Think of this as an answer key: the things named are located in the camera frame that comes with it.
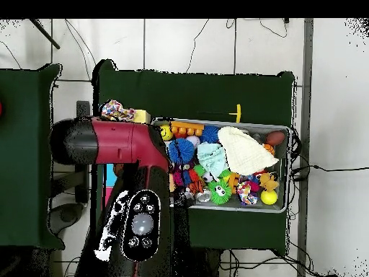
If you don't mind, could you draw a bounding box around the multicolour print cloth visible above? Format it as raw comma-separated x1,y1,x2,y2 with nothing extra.
100,99,137,123

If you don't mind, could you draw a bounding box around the wooden box with three holes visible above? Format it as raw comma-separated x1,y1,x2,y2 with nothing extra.
105,108,151,204

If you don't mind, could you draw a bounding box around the shallow silver mesh bin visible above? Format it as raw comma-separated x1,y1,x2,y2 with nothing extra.
151,117,291,214

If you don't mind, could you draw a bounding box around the large blue spiky ball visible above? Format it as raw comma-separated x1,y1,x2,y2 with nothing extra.
168,137,196,164

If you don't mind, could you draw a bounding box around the white baseball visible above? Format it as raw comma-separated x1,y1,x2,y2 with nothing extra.
185,134,201,149

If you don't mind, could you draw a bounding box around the yellow smiley face ball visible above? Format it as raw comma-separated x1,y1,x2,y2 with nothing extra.
160,124,174,141

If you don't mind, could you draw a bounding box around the orange toy building brick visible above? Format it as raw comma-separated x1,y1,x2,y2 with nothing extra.
169,120,205,138

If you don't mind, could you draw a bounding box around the light blue waffle cloth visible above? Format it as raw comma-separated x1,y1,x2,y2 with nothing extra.
196,141,228,178

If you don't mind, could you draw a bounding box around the small blue spiky ball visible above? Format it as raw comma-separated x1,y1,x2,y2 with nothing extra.
200,125,221,144

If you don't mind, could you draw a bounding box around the green spiky ball with eyes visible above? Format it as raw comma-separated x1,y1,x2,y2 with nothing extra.
208,179,233,206

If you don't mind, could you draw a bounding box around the cream waffle cloth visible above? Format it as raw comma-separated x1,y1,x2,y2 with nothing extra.
217,126,280,176

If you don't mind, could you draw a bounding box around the dark green table cloth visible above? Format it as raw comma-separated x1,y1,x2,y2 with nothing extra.
92,58,296,256
0,63,65,250

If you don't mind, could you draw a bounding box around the brown plush toy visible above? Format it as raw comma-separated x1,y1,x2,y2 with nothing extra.
257,172,280,192

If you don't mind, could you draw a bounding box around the black panel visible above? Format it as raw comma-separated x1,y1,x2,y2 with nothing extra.
75,100,92,203

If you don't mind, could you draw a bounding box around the dark rounded stand base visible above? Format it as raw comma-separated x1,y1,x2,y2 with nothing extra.
48,202,87,235

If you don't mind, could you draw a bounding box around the black rod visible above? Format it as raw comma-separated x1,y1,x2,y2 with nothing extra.
28,18,61,50

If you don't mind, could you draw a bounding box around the yellow T-handle hex key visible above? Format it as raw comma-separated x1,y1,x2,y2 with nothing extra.
197,103,242,123

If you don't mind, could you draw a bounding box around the thin black cable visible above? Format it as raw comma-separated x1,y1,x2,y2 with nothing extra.
185,18,210,74

